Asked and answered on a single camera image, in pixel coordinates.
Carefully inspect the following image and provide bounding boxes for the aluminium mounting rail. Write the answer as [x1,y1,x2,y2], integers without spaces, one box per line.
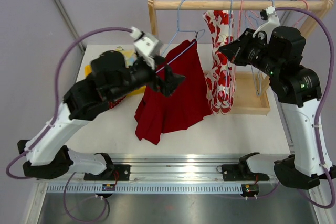
[34,153,321,195]

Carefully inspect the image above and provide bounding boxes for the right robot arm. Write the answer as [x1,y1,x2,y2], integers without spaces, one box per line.
[219,26,335,190]

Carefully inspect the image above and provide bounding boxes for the yellow plastic tray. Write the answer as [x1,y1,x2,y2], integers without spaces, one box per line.
[85,65,146,97]

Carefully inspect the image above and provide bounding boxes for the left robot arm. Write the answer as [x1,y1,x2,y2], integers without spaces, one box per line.
[17,50,185,181]

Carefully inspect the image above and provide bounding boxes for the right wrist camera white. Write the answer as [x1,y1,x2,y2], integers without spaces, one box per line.
[253,5,280,43]

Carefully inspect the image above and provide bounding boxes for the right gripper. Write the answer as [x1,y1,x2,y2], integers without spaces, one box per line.
[220,28,282,78]

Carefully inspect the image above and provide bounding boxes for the dark red dotted skirt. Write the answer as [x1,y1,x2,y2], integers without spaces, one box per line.
[108,96,126,109]

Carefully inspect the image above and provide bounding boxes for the white red poppy skirt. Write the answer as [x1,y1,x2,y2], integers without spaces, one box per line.
[203,10,236,114]

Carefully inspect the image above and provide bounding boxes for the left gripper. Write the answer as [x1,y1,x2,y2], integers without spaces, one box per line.
[109,54,185,102]

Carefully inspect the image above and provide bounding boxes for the wooden clothes rack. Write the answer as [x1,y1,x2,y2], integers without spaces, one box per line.
[147,0,334,115]

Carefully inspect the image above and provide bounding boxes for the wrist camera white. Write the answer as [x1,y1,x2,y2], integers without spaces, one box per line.
[130,27,163,70]
[253,5,280,43]

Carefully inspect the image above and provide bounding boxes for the plain red skirt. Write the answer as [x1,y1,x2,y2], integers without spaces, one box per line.
[134,40,211,145]

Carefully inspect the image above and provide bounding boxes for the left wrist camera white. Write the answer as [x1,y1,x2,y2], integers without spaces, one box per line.
[130,27,163,70]

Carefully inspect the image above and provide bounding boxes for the pastel floral skirt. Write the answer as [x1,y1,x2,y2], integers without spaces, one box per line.
[115,46,137,67]

